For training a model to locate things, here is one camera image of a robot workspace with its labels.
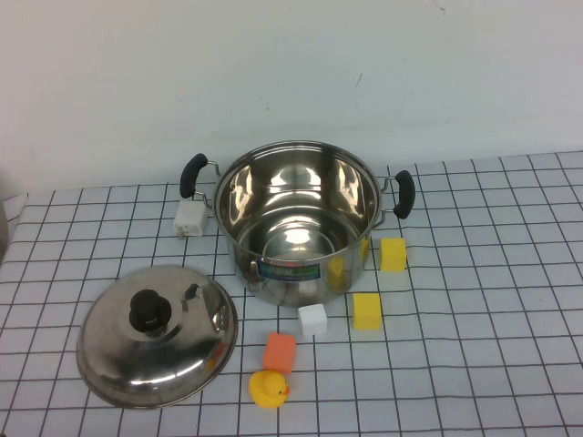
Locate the steel lid with black knob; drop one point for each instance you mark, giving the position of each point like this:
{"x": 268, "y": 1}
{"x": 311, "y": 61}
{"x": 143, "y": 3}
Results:
{"x": 150, "y": 368}

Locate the white black-grid tablecloth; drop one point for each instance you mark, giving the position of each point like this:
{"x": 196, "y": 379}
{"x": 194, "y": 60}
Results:
{"x": 478, "y": 318}

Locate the orange foam block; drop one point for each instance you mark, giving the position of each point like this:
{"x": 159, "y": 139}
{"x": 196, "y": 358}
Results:
{"x": 279, "y": 352}

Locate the white power adapter plug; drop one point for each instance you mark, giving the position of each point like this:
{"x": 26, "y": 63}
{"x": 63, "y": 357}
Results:
{"x": 190, "y": 218}

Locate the white foam cube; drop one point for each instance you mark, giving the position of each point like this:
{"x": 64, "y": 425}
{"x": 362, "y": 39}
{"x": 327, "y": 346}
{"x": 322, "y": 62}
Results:
{"x": 313, "y": 321}

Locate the yellow rubber duck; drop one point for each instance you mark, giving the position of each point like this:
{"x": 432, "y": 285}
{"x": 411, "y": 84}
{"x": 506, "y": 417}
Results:
{"x": 268, "y": 389}

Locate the yellow foam cube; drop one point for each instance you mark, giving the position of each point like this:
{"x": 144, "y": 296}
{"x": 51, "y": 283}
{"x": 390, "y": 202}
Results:
{"x": 367, "y": 311}
{"x": 392, "y": 255}

